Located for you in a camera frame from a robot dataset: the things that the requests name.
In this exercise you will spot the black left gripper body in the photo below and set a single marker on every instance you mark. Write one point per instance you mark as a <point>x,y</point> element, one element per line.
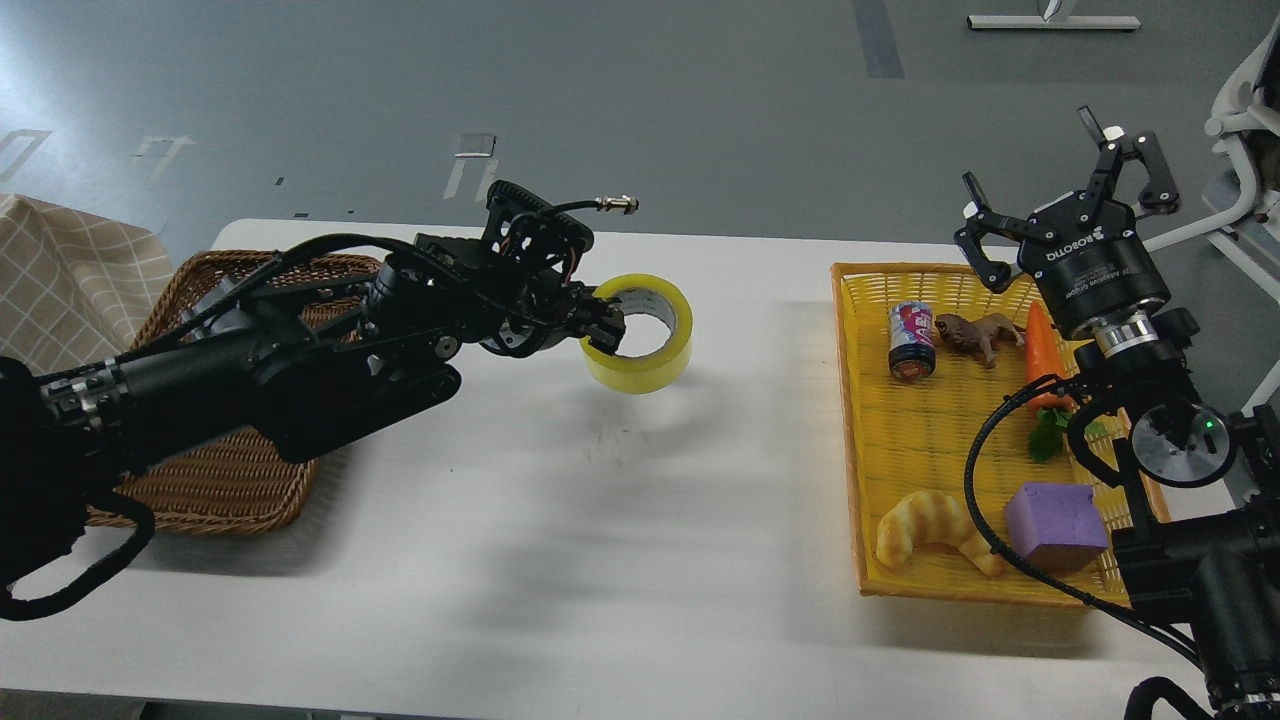
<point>534,316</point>

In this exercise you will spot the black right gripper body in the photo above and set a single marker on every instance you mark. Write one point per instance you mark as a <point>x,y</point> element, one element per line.
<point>1088,272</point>

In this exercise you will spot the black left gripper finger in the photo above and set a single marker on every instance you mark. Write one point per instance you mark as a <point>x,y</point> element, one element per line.
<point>600,322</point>

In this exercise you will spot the yellow tape roll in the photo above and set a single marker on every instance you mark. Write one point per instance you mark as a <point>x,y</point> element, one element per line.
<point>668,335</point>

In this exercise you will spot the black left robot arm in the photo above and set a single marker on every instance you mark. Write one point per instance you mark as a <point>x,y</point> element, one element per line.
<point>321,345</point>

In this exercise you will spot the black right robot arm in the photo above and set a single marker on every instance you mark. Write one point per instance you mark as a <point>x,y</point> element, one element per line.
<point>1198,553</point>

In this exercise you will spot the brown toy animal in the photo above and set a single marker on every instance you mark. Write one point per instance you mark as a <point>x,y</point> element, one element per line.
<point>979,338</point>

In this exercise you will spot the orange toy carrot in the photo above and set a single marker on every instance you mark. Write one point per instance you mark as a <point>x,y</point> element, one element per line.
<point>1052,411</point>

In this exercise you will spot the small drink can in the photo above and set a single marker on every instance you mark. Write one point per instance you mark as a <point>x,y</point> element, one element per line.
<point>912,355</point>

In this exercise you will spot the white chair base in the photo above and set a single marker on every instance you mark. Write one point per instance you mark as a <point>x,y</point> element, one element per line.
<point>1243,127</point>

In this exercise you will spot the white floor stand base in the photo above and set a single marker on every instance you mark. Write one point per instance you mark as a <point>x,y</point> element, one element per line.
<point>1055,16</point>

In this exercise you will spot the purple foam block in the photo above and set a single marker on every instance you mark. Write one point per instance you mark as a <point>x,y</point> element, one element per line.
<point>1055,526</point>

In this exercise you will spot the toy croissant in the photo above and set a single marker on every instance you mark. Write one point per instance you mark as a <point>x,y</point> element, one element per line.
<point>928,516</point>

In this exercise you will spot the brown wicker basket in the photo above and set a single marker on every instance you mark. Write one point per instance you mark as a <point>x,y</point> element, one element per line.
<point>237,486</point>

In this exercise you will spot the beige checkered cloth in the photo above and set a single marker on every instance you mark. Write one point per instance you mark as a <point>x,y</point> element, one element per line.
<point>75,287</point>

